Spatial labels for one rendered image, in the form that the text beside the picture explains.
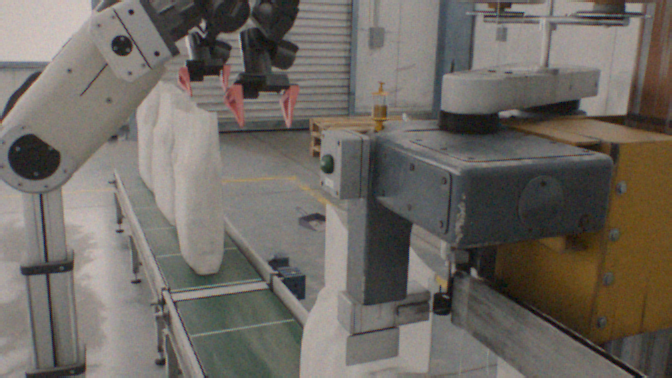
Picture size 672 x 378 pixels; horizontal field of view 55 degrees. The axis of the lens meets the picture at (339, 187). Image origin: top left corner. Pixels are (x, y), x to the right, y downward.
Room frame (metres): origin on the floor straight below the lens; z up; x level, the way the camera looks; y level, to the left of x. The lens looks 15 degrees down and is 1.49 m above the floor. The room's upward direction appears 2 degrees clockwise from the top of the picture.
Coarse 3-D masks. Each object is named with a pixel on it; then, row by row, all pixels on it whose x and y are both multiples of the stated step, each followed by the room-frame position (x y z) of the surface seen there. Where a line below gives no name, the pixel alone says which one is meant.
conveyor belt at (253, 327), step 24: (192, 312) 2.28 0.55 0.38; (216, 312) 2.29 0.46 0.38; (240, 312) 2.30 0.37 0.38; (264, 312) 2.31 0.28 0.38; (192, 336) 2.09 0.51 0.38; (216, 336) 2.10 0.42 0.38; (240, 336) 2.10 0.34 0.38; (264, 336) 2.11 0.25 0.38; (288, 336) 2.12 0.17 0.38; (216, 360) 1.93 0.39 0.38; (240, 360) 1.94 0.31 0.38; (264, 360) 1.94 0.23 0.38; (288, 360) 1.95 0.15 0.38
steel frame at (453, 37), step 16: (448, 0) 9.75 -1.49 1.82; (448, 16) 9.74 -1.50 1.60; (464, 16) 9.41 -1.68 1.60; (448, 32) 9.71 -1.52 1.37; (464, 32) 9.41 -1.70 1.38; (448, 48) 9.68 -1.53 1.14; (464, 48) 9.42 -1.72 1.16; (448, 64) 9.65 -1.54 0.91; (464, 64) 9.43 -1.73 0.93; (432, 112) 9.71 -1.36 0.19
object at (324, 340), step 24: (336, 216) 1.45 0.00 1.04; (336, 240) 1.44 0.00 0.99; (336, 264) 1.43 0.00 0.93; (336, 288) 1.42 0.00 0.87; (312, 312) 1.43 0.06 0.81; (336, 312) 1.36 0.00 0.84; (312, 336) 1.37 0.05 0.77; (336, 336) 1.28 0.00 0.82; (408, 336) 1.16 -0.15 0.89; (312, 360) 1.34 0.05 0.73; (336, 360) 1.23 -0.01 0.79; (384, 360) 1.17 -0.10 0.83; (408, 360) 1.15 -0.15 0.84
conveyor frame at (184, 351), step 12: (276, 276) 2.58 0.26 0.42; (276, 288) 2.53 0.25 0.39; (168, 300) 2.30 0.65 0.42; (288, 300) 2.39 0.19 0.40; (288, 312) 2.38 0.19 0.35; (300, 312) 2.26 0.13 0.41; (180, 324) 2.10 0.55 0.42; (300, 324) 2.26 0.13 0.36; (180, 336) 2.03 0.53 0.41; (180, 348) 2.13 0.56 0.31; (192, 348) 2.14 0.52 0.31; (180, 360) 2.09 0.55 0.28; (192, 360) 1.86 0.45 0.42; (192, 372) 1.93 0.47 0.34
